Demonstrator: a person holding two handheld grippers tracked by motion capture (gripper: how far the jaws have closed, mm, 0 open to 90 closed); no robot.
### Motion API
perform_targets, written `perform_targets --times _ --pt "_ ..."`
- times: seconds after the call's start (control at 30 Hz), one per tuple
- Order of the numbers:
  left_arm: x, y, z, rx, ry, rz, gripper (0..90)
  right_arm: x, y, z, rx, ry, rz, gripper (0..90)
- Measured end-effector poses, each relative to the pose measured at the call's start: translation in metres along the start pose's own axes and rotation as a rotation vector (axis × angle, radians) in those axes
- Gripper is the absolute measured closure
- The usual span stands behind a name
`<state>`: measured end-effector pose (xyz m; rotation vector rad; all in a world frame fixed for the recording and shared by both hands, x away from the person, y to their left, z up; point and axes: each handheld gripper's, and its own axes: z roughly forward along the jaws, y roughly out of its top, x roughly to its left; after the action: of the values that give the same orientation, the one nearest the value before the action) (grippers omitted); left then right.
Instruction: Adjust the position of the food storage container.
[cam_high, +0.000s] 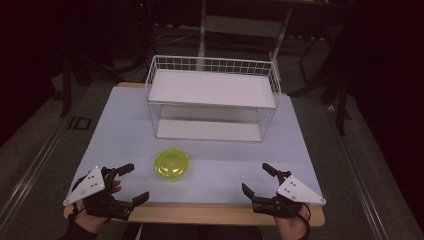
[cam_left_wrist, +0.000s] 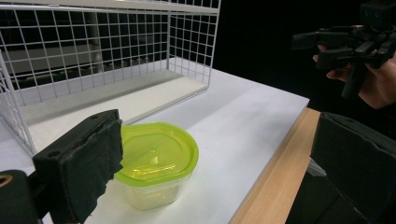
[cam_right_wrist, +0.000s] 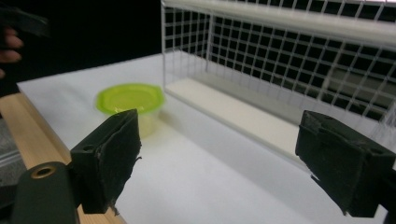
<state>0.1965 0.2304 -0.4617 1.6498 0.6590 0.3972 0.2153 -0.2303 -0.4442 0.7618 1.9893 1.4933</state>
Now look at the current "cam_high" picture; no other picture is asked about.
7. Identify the metal floor rail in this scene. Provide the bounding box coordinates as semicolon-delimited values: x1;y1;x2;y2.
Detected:
323;102;392;240
0;108;73;231

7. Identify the grey metal stand frame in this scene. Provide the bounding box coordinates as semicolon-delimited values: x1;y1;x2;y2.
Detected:
197;0;295;81

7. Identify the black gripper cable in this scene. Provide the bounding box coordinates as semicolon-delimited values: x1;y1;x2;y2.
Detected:
293;202;312;240

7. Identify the wooden table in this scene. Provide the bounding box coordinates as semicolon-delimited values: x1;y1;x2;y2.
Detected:
62;81;326;228

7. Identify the black metal stand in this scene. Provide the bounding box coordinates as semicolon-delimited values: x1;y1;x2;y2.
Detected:
59;54;93;118
289;31;353;136

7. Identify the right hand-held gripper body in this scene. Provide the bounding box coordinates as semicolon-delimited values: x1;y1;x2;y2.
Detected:
251;171;327;220

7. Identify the person's right hand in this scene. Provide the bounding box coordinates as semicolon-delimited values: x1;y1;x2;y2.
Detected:
273;204;312;240

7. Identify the white floor cable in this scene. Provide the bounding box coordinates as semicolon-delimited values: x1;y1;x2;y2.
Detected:
152;25;203;48

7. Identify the white wire shelf rack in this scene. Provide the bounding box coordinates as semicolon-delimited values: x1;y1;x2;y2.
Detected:
145;54;282;144

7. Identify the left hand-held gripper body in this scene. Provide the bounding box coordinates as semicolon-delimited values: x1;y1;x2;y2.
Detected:
62;165;135;221

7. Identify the person's left hand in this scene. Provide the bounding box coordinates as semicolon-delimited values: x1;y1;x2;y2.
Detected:
73;179;123;235

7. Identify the light blue table mat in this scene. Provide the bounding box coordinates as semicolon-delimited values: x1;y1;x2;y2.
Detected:
65;86;325;205

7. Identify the green translucent bowl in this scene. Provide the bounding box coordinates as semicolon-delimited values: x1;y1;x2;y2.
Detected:
153;146;191;181

